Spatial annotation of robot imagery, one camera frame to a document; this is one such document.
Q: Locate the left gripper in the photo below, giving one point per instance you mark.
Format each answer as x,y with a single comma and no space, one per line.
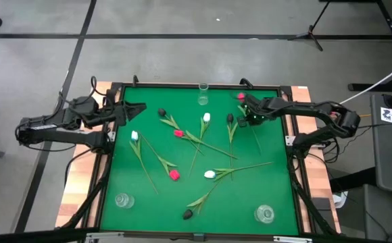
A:
118,110

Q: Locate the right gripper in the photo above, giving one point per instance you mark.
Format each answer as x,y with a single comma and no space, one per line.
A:
257,109

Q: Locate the red artificial tulip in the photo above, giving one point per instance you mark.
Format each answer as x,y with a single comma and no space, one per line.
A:
178,133
241,97
174,175

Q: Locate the white artificial tulip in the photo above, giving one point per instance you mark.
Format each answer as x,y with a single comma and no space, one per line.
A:
134,135
209,174
206,117

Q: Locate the black artificial tulip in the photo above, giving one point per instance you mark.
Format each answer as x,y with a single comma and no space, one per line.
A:
229,117
162,112
188,214

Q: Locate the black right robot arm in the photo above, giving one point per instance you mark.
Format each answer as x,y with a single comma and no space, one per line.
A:
300,108

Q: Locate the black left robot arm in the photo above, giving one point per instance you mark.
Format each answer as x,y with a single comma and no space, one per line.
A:
64,136

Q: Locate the clear glass vase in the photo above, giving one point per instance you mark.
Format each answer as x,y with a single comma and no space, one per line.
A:
264,214
124,200
203,99

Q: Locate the black tripod stand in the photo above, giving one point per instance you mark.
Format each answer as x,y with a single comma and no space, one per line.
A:
310,33

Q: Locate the green table mat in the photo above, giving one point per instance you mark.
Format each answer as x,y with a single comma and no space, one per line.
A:
148,219

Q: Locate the small white container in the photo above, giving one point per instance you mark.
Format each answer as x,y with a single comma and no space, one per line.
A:
340,199

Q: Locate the dark gray desk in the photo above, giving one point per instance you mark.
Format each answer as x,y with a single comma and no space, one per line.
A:
390,158

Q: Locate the dark gray box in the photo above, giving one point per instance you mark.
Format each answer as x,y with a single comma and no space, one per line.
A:
361,209

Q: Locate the black frame hook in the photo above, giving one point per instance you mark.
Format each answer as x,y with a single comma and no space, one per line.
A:
246,82
134,80

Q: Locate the silver mounting bracket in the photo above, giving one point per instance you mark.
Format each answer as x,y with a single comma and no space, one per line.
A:
290,140
111,136

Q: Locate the black table frame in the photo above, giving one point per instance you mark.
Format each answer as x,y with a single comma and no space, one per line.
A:
98,209

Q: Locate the black desk frame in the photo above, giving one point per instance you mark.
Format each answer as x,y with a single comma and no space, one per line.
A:
368,87

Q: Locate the silver corner bracket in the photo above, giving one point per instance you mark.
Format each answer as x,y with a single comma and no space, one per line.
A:
104,236
292,239

